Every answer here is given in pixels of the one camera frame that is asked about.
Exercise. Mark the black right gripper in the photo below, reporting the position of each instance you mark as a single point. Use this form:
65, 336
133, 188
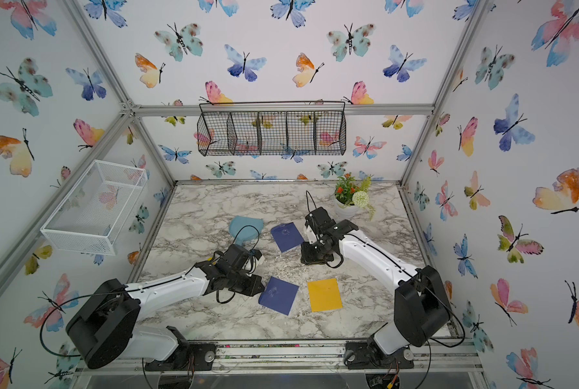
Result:
306, 257

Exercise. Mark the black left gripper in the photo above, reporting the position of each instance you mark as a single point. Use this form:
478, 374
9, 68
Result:
253, 289

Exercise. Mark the yellow envelope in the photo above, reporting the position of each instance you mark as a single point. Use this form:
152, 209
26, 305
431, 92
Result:
324, 295

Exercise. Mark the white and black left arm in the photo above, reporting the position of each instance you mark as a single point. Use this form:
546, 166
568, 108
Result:
108, 326

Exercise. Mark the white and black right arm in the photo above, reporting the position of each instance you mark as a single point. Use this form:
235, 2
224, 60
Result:
420, 305

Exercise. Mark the artificial flowers in white pot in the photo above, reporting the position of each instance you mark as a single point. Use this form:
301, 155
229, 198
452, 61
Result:
352, 195

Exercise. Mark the teal plastic scoop dish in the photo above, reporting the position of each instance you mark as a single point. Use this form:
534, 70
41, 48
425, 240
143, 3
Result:
245, 229

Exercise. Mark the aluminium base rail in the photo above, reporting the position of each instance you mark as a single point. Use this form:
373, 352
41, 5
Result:
330, 356

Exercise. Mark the black wire wall basket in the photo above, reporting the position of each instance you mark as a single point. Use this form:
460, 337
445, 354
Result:
266, 129

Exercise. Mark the white mesh wall basket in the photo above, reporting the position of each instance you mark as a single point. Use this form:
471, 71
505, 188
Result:
92, 214

